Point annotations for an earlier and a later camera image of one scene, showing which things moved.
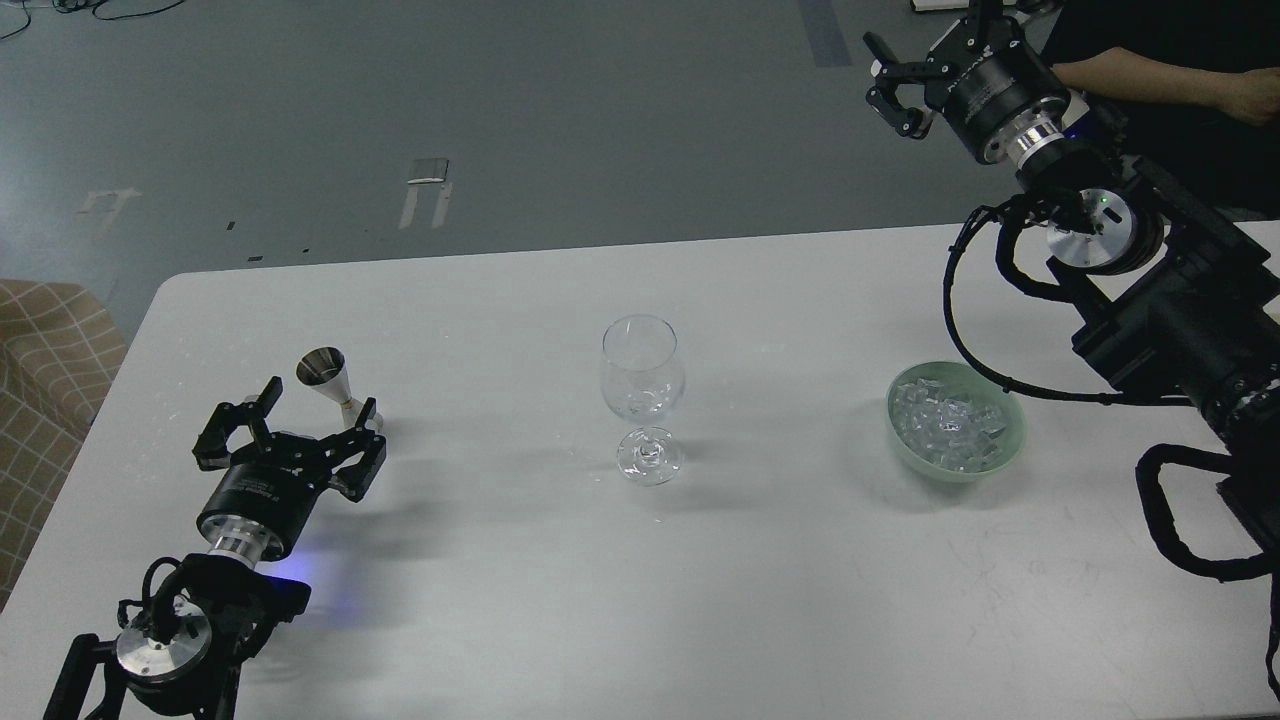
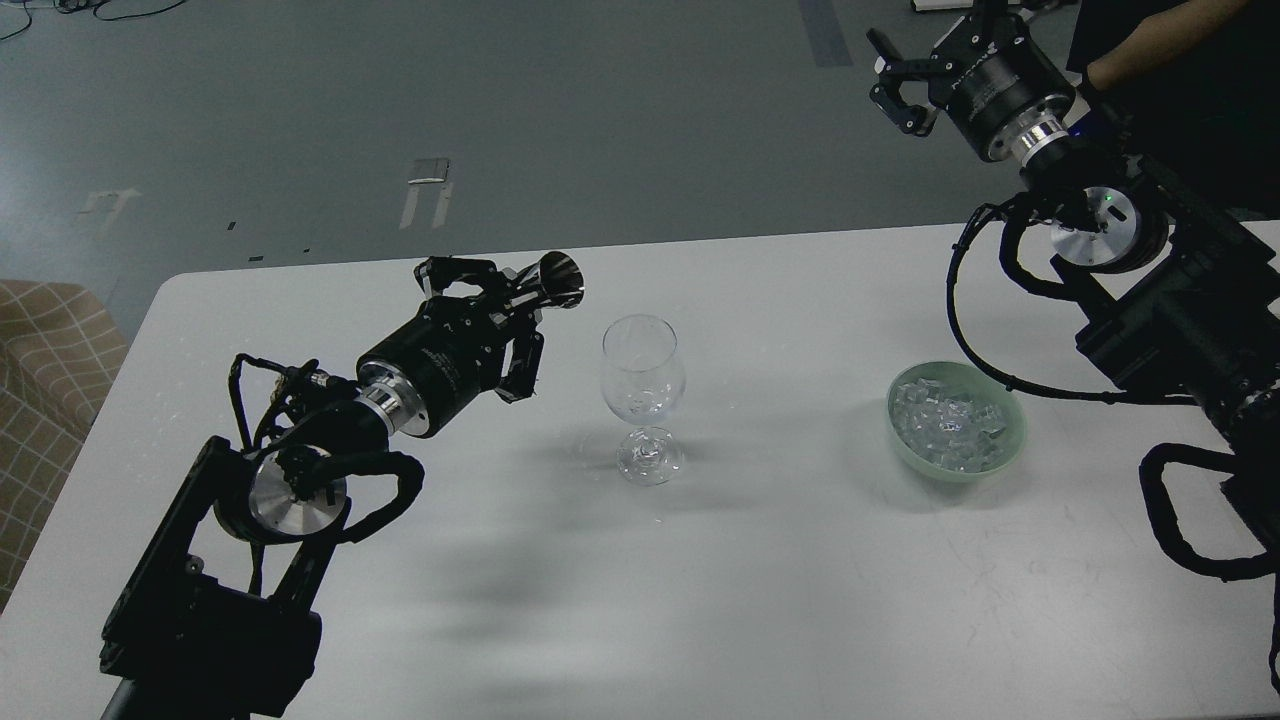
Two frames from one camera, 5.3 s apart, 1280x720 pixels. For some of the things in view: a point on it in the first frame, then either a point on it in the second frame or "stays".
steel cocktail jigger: (325, 368) -> (557, 280)
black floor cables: (71, 5) stays
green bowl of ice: (954, 422) stays
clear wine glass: (642, 380) stays
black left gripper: (264, 490) -> (435, 366)
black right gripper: (1005, 98) stays
